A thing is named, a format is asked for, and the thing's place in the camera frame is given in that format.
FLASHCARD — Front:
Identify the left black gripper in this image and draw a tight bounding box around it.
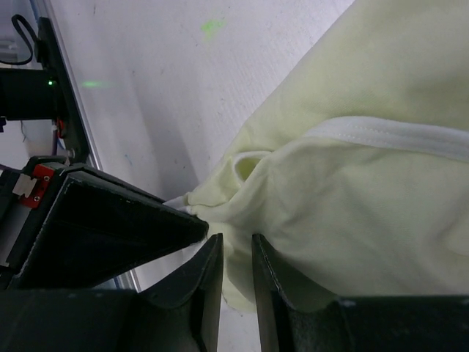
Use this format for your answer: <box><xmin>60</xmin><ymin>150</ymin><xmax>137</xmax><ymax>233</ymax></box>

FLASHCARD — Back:
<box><xmin>1</xmin><ymin>156</ymin><xmax>208</xmax><ymax>290</ymax></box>

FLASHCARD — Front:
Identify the aluminium mounting rail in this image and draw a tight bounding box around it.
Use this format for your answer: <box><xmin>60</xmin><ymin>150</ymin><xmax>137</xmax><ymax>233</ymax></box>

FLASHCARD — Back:
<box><xmin>36</xmin><ymin>14</ymin><xmax>142</xmax><ymax>293</ymax></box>

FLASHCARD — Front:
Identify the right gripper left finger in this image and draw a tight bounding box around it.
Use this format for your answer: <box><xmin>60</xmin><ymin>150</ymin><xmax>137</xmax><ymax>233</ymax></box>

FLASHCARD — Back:
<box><xmin>1</xmin><ymin>234</ymin><xmax>224</xmax><ymax>351</ymax></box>

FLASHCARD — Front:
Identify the pale green underwear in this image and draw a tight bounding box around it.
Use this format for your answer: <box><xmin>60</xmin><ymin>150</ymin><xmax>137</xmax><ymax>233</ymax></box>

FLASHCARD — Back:
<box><xmin>168</xmin><ymin>1</ymin><xmax>468</xmax><ymax>311</ymax></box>

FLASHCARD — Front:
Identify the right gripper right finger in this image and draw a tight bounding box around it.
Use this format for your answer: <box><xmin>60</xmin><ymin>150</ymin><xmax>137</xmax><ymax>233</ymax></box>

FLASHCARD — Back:
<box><xmin>251</xmin><ymin>234</ymin><xmax>468</xmax><ymax>351</ymax></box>

